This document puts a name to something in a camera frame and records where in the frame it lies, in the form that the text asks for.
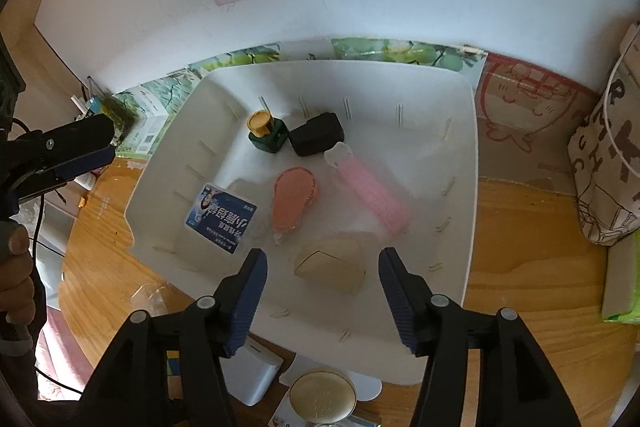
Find green tissue pack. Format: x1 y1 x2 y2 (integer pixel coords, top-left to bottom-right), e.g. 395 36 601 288
601 232 640 324

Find beige cardboard box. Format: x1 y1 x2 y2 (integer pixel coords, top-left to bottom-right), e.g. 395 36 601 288
293 234 368 294

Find red cartoon cardboard panel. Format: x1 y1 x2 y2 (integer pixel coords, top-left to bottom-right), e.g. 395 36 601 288
472 52 601 195

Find white charger adapter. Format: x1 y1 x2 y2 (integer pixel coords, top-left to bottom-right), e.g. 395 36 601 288
221 338 287 406

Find beige round cap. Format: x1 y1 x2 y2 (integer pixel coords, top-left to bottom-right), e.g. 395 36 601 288
289 369 359 425

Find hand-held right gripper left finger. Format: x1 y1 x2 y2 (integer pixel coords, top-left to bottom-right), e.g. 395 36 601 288
85 248 269 427

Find clear floss box blue label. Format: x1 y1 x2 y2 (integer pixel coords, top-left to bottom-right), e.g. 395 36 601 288
184 183 257 258

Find clear plastic bag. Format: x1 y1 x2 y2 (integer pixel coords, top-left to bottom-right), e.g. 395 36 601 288
131 284 173 314

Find green perfume bottle gold cap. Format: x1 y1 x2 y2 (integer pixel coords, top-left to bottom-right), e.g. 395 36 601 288
247 109 290 155

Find white box with barcode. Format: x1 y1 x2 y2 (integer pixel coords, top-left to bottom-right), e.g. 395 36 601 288
131 89 170 155

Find black charger adapter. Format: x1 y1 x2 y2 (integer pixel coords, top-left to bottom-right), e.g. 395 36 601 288
289 111 346 158

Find white plastic storage bin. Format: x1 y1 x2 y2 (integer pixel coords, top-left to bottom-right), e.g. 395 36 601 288
125 59 481 385

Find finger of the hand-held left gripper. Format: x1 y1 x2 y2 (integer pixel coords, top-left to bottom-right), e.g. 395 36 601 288
7 146 117 204
7 113 115 168

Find person's left forearm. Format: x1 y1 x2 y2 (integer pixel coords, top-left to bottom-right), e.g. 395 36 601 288
0 307 51 413

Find beige printed tote bag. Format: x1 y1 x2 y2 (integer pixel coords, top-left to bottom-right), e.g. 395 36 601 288
567 22 640 248

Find person's left hand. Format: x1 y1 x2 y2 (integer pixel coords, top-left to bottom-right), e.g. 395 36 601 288
0 226 36 333

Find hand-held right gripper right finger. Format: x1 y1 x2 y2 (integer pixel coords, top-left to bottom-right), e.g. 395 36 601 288
377 247 583 427

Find pink correction tape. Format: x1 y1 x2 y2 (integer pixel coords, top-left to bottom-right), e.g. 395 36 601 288
270 167 321 244

